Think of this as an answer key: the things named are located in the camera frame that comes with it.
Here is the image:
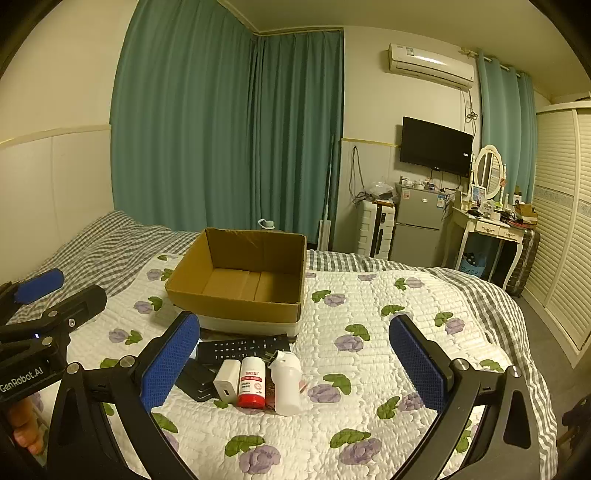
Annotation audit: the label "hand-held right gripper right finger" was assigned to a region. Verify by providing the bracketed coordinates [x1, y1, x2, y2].
[388, 314, 543, 480]

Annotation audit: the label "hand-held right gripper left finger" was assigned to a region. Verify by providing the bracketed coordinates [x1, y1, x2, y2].
[46, 310, 201, 480]

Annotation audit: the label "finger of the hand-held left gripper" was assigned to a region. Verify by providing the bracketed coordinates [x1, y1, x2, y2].
[0, 268, 64, 315]
[27, 284, 108, 332]

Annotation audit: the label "black case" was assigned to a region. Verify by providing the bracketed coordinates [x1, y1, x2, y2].
[175, 360, 222, 402]

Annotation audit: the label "white charger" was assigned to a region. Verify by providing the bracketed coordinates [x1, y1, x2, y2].
[213, 359, 242, 400]

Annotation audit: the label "black remote control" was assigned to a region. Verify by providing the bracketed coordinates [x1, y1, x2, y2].
[196, 335, 291, 365]

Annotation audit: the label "brown cardboard box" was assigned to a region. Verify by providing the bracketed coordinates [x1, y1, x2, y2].
[165, 227, 308, 337]

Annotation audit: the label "red and white bottle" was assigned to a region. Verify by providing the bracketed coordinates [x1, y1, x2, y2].
[237, 356, 266, 409]

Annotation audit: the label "white plastic bottle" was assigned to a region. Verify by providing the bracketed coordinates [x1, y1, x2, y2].
[268, 350, 303, 416]

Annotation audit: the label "person's left hand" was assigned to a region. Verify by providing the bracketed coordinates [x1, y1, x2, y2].
[4, 396, 48, 468]

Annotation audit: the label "grey gingham bed sheet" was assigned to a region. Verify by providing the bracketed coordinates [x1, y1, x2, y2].
[7, 210, 561, 467]

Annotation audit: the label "white floral quilt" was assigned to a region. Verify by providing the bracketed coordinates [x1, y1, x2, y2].
[28, 251, 559, 480]

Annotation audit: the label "blue plastic basket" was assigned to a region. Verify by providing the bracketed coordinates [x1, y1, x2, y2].
[459, 251, 488, 278]

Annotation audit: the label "grey refrigerator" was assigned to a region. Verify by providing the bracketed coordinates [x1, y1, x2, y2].
[389, 182, 455, 268]

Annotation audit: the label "white suitcase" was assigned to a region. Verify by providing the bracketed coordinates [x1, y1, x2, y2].
[356, 199, 397, 258]

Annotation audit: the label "dark suitcase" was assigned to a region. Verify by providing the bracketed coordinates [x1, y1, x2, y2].
[505, 228, 541, 298]

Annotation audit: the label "white dressing table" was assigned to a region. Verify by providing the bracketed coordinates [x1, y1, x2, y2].
[450, 205, 529, 289]

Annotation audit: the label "white mop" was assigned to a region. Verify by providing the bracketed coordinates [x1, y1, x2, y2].
[316, 135, 340, 250]

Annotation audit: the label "wide green curtain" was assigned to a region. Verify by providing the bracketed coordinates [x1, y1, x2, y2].
[111, 0, 346, 252]

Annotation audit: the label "oval vanity mirror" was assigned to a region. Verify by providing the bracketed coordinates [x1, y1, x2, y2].
[471, 144, 509, 201]

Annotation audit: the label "white louvered wardrobe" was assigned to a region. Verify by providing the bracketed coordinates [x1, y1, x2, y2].
[524, 99, 591, 365]

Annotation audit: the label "black television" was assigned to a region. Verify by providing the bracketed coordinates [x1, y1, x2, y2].
[399, 116, 474, 177]

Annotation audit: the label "narrow green curtain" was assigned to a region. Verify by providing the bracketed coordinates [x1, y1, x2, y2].
[477, 48, 539, 204]

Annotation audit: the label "white air conditioner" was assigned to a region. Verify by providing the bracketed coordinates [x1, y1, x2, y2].
[387, 43, 476, 90]

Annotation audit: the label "hanging cables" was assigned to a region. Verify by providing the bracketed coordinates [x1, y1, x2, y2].
[348, 147, 370, 206]

